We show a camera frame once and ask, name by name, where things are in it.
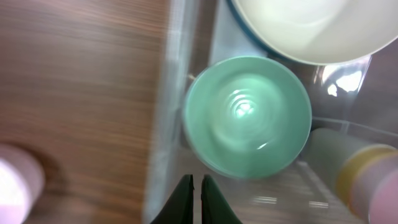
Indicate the pink cup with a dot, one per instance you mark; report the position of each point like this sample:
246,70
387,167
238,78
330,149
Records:
374,193

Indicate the dark blue bowl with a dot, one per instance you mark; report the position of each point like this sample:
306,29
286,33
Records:
250,34

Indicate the cream white bowl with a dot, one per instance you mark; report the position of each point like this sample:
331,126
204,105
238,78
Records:
320,32

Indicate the pink small bowl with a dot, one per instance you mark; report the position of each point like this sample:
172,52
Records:
22,182

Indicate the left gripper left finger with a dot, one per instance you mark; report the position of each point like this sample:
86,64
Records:
178,209

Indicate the yellow cup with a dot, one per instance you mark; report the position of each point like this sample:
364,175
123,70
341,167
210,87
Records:
356,165

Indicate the clear plastic storage container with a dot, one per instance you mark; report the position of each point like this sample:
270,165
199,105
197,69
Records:
359,99

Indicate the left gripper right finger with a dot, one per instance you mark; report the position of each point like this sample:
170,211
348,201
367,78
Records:
214,207

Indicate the mint green small bowl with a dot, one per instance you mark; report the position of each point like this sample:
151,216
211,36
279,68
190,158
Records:
247,117

